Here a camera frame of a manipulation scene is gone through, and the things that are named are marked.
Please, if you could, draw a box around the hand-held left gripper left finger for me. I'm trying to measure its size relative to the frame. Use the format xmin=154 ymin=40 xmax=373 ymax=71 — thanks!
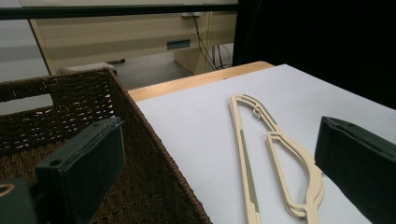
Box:
xmin=34 ymin=116 xmax=126 ymax=224

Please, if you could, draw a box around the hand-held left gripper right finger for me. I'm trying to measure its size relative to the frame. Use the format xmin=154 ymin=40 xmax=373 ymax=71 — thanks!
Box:
xmin=314 ymin=116 xmax=396 ymax=224

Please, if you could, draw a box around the cream plastic hanger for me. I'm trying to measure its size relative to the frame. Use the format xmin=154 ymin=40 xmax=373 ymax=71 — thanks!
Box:
xmin=230 ymin=93 xmax=325 ymax=224
xmin=229 ymin=92 xmax=323 ymax=224

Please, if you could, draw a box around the brown woven basket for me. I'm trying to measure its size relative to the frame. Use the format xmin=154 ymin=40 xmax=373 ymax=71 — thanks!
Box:
xmin=0 ymin=67 xmax=213 ymax=224

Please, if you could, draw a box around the beige wooden cabinet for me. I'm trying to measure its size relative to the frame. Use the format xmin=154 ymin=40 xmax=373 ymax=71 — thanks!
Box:
xmin=29 ymin=10 xmax=238 ymax=77

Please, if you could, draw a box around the black curtain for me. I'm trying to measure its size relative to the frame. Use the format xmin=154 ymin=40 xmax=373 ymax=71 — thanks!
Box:
xmin=233 ymin=0 xmax=396 ymax=110

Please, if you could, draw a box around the black bar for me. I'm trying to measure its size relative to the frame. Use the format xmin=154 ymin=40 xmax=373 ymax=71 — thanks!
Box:
xmin=0 ymin=3 xmax=239 ymax=21

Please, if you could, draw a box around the black cable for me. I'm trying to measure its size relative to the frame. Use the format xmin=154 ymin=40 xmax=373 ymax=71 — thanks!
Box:
xmin=211 ymin=44 xmax=233 ymax=70
xmin=190 ymin=12 xmax=219 ymax=72

